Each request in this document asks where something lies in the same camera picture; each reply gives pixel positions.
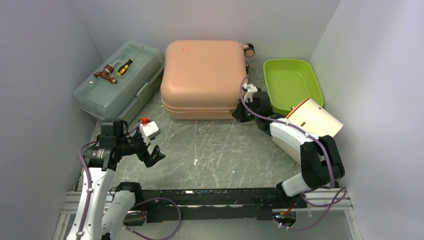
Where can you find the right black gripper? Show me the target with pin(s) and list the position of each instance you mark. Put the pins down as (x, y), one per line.
(239, 113)

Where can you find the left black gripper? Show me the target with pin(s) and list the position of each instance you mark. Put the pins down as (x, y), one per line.
(144, 154)

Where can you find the pink hard-shell suitcase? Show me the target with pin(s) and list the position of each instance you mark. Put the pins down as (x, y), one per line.
(201, 78)

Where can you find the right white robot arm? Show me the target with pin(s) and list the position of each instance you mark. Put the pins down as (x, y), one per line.
(306, 134)

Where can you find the green plastic tray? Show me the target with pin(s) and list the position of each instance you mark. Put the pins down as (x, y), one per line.
(290, 81)

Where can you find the cream appliance with orange rim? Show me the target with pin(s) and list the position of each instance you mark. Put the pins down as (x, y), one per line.
(310, 117)

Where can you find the translucent plastic toolbox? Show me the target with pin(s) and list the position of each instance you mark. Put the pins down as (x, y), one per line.
(124, 100)

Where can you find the yellow black screwdriver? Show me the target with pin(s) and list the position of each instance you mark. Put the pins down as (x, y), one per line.
(124, 68)

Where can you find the brown brass faucet valve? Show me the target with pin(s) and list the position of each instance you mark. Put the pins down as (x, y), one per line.
(106, 74)

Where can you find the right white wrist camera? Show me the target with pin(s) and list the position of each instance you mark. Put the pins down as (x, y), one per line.
(249, 89)

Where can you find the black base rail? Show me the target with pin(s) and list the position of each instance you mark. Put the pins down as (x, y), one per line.
(263, 203)

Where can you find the aluminium frame profile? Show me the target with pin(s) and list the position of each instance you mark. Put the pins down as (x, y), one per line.
(316, 200)

